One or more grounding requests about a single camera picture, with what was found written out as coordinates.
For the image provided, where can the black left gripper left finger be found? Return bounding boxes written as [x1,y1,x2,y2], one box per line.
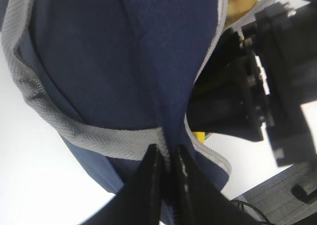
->
[83,144,164,225]

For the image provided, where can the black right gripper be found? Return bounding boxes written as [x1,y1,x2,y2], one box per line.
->
[193,0,317,167]

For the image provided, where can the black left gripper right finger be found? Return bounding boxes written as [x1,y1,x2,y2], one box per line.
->
[173,146,259,225]

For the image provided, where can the yellow banana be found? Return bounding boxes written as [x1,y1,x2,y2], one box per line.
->
[193,131,206,144]

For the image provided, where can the halved mango fruit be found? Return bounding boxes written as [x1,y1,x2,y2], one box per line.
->
[225,0,259,27]

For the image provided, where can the navy blue lunch bag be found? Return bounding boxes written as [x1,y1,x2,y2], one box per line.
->
[0,0,275,225]

